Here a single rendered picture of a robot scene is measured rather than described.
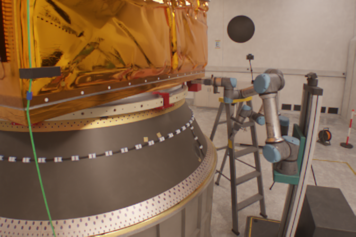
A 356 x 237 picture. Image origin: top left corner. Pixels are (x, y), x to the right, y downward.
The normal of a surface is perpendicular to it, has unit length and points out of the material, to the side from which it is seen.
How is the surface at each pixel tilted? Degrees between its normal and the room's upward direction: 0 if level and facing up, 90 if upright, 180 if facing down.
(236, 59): 90
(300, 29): 90
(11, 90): 95
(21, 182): 62
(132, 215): 43
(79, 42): 83
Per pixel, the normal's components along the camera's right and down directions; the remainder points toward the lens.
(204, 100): -0.36, 0.19
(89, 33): 0.87, 0.13
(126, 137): 0.52, -0.31
